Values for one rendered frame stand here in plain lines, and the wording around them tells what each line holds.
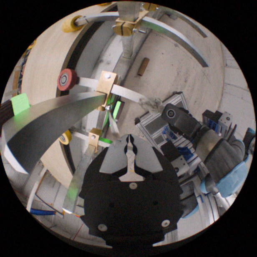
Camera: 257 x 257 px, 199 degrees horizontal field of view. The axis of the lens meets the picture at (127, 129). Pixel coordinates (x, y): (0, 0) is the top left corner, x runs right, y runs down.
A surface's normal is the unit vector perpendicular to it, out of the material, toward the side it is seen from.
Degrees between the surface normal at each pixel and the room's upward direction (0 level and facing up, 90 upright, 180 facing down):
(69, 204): 90
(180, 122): 31
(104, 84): 0
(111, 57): 0
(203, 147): 90
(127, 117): 0
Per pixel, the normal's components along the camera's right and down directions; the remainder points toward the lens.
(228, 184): -0.99, -0.10
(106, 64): 0.00, 0.48
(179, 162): -0.62, -0.68
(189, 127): -0.47, 0.23
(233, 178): -0.90, -0.37
